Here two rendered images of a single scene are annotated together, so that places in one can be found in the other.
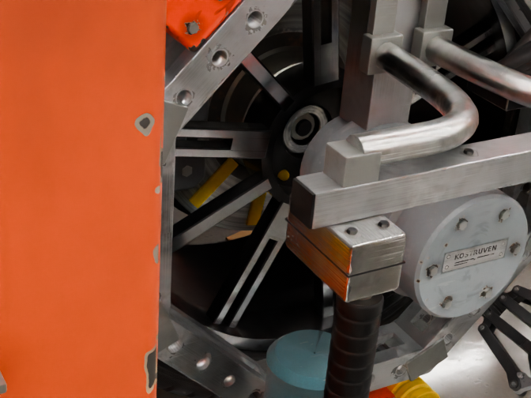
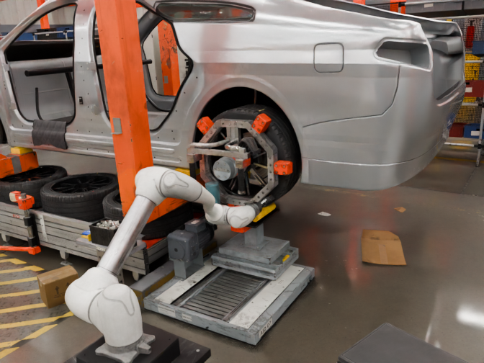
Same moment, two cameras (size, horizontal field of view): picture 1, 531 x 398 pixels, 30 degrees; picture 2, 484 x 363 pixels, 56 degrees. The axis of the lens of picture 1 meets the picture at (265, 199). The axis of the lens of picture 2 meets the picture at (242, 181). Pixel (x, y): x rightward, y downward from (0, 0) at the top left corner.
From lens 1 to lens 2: 2.61 m
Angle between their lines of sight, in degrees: 59
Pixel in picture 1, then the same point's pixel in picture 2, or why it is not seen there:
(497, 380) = (375, 279)
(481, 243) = (222, 168)
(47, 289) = (124, 131)
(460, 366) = (372, 273)
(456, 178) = (204, 151)
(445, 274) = (217, 171)
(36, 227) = (124, 127)
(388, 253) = (191, 156)
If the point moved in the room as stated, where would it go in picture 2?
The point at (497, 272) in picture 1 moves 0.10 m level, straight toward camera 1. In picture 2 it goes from (226, 174) to (209, 176)
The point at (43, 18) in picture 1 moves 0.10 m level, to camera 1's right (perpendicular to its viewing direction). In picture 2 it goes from (123, 114) to (127, 117)
